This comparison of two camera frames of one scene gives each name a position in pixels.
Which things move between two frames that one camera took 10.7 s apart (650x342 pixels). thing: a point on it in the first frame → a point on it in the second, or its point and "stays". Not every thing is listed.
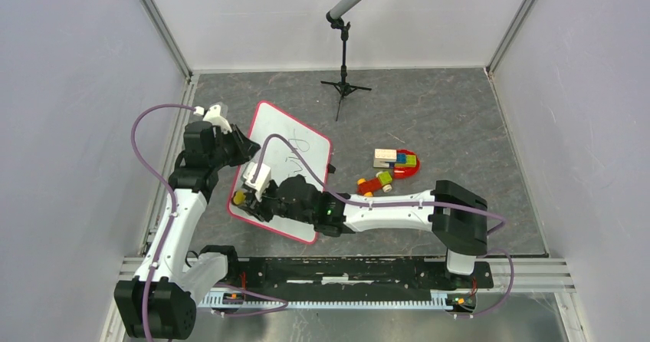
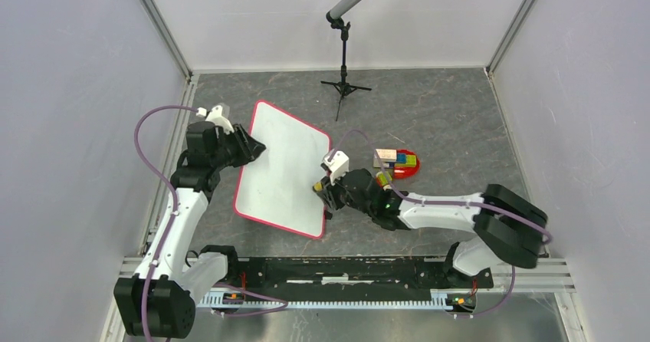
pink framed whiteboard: [288, 148] stays
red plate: [407, 172] stays
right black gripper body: [268, 207] → [339, 195]
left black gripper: [246, 148] stays
